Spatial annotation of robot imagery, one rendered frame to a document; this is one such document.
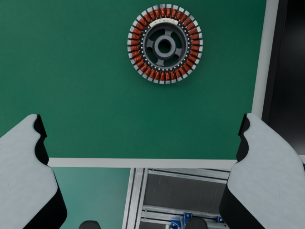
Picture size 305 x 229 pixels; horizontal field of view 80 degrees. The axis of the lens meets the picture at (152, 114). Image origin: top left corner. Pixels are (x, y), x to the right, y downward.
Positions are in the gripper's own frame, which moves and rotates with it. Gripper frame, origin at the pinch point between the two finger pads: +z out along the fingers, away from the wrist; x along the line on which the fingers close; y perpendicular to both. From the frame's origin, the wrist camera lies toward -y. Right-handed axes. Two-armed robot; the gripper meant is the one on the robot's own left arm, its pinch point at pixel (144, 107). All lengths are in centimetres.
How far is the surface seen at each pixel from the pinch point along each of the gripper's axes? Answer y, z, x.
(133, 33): -2.5, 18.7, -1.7
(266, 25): -3.6, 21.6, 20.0
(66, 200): 103, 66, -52
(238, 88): 6.0, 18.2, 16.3
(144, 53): 0.1, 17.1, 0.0
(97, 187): 95, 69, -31
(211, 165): 19.9, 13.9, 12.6
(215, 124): 12.2, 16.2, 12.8
